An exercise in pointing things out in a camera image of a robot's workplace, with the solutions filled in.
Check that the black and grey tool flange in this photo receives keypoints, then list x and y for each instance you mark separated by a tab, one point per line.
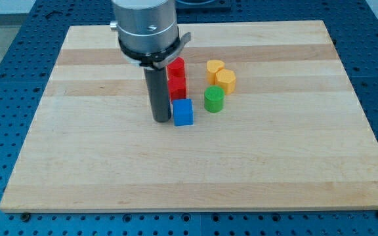
153	48

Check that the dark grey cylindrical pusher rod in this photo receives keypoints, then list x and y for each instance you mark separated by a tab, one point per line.
156	80

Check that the red cylinder block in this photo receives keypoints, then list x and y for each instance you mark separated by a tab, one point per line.
176	69

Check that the blue cube block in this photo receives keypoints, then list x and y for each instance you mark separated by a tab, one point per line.
183	113

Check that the yellow heart block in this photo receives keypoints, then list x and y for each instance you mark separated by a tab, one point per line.
212	68

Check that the green cylinder block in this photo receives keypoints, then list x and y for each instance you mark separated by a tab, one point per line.
214	99

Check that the yellow hexagon block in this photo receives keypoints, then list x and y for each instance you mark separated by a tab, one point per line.
226	79

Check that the wooden board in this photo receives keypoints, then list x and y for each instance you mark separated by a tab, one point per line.
291	137

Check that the blue perforated table plate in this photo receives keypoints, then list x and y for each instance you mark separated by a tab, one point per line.
26	67

